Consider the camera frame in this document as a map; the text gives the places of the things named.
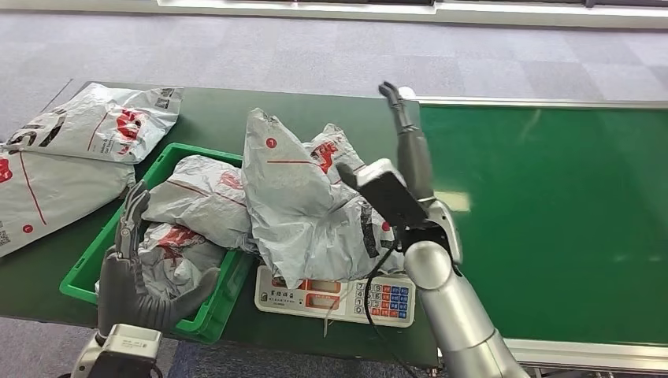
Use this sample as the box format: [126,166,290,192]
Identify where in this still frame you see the white electronic scale body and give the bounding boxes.
[254,265,417,328]

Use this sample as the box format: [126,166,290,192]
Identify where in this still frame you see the large flat grey mailer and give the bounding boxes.
[0,151,137,258]

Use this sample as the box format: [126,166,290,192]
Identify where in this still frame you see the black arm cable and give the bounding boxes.
[363,229,418,378]

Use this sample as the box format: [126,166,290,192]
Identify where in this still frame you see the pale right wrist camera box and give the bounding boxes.
[357,158,430,229]

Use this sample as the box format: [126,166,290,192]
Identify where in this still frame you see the green plastic bin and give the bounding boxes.
[58,142,257,345]

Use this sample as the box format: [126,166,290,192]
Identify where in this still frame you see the crumpled grey mailer, red logo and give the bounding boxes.
[95,223,228,302]

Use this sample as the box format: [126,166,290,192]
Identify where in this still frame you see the metal conveyor frame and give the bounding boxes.
[412,96,668,374]

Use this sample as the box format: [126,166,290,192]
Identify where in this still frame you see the grey mailer with black logo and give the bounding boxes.
[241,108,407,290]

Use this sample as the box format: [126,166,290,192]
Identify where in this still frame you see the crumpled grey mailer, red line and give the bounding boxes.
[142,154,259,254]

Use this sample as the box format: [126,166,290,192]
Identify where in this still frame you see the green conveyor belt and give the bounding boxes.
[418,106,668,347]

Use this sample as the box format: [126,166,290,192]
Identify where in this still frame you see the grey mailer with QR label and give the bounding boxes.
[0,82,184,166]

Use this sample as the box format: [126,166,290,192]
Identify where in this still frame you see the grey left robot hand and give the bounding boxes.
[97,180,221,336]

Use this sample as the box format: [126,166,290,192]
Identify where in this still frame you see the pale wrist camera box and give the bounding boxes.
[357,158,430,229]
[98,324,163,378]

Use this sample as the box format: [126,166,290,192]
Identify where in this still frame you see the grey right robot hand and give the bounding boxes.
[336,80,436,202]

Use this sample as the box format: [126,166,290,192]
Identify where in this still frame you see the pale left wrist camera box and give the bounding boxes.
[98,324,163,378]

